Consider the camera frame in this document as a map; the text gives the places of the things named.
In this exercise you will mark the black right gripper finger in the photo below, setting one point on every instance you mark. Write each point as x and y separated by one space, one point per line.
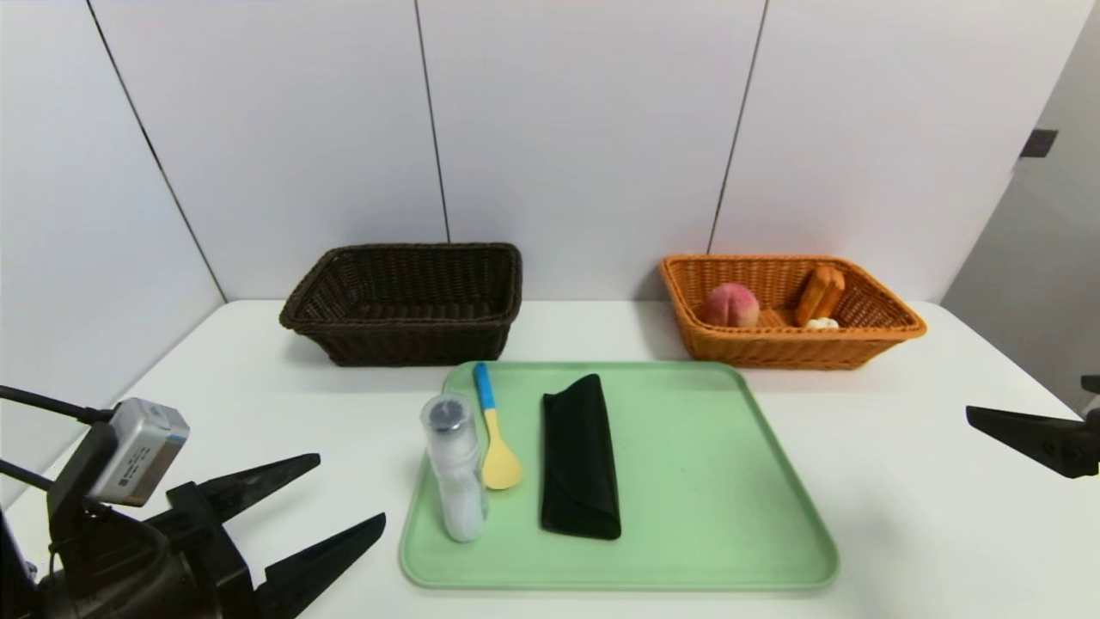
1092 383
1040 443

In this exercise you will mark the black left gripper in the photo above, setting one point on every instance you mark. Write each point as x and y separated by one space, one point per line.
216 542

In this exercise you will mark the clear bottle with white contents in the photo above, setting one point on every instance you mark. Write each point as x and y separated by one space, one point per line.
457 481

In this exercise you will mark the waffle slice with fruit topping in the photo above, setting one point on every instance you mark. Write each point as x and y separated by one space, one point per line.
819 292

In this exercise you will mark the pink peach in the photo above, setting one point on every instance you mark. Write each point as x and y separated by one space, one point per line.
732 305

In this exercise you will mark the dark brown wicker basket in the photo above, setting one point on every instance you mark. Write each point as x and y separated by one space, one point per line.
404 344

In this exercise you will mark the orange wicker basket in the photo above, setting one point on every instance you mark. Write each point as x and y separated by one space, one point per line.
773 348

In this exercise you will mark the black folded pouch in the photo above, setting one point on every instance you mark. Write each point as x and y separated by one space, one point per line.
577 464

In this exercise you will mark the light green plastic tray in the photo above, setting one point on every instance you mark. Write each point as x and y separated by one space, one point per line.
687 499

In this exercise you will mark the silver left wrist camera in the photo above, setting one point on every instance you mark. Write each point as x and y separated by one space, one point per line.
137 451

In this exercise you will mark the dark wall bracket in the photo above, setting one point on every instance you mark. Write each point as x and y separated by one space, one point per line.
1039 144

